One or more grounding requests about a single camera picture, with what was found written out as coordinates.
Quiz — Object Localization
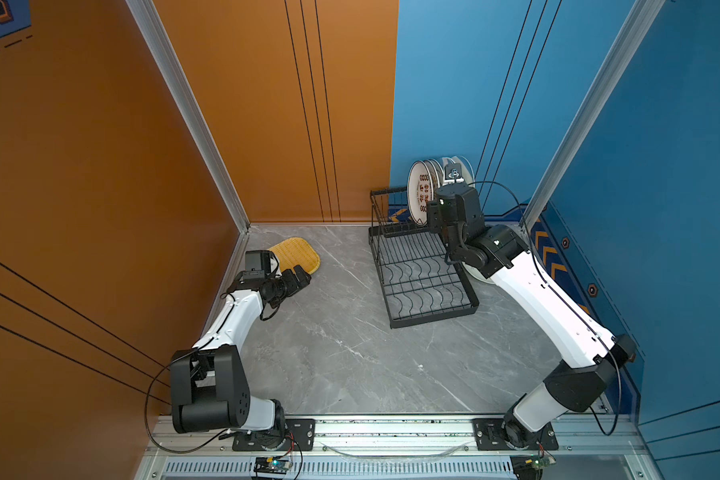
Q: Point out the yellow woven square plate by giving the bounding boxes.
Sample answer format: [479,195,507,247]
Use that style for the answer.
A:
[269,237,320,275]

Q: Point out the blue striped plate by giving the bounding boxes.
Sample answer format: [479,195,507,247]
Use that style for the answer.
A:
[457,156,474,184]

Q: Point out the white plate red characters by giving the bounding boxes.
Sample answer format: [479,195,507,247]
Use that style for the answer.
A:
[407,161,432,225]

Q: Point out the orange sunburst round plate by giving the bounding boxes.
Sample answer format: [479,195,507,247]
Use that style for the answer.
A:
[428,159,444,190]

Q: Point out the white floral plate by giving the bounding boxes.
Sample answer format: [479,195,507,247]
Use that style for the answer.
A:
[463,264,493,284]

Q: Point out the black wire dish rack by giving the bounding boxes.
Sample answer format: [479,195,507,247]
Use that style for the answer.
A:
[368,187,479,329]

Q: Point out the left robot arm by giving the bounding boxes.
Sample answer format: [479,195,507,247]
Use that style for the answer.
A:
[169,250,311,440]

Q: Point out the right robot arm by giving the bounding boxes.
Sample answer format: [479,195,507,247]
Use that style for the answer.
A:
[427,182,636,449]

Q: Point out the left circuit board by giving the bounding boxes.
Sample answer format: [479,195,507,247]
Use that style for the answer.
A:
[252,457,296,479]

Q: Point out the circuit board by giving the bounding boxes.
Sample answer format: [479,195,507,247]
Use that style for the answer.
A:
[252,457,296,479]
[510,455,557,480]

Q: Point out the right circuit board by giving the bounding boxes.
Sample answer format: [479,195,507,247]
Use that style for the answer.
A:
[510,455,557,480]

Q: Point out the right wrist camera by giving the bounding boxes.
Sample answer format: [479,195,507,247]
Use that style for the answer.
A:
[442,157,465,185]

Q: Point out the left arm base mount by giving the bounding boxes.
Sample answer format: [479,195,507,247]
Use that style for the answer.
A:
[232,418,316,453]

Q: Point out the aluminium front rail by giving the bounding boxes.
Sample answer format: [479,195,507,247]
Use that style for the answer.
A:
[137,413,661,463]

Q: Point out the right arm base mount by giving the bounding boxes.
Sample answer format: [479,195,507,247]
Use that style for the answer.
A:
[471,417,559,451]

